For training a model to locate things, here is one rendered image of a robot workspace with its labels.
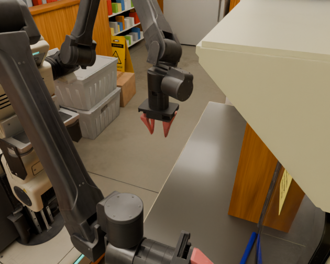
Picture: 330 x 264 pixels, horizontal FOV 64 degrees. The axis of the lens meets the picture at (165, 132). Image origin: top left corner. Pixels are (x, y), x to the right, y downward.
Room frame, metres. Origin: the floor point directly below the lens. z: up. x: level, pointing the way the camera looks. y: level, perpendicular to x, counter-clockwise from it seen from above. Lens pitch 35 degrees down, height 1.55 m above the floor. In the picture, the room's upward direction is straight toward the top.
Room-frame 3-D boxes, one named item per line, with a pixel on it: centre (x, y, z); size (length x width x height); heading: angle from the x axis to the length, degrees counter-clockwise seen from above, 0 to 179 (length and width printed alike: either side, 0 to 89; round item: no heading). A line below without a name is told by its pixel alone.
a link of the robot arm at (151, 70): (0.65, 0.01, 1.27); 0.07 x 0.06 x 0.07; 44
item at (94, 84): (2.41, 0.76, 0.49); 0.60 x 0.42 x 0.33; 158
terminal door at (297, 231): (0.25, -0.17, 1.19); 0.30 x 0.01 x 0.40; 158
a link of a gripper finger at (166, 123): (0.65, 0.01, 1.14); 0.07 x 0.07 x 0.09; 69
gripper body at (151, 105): (0.65, 0.02, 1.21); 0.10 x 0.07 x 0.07; 69
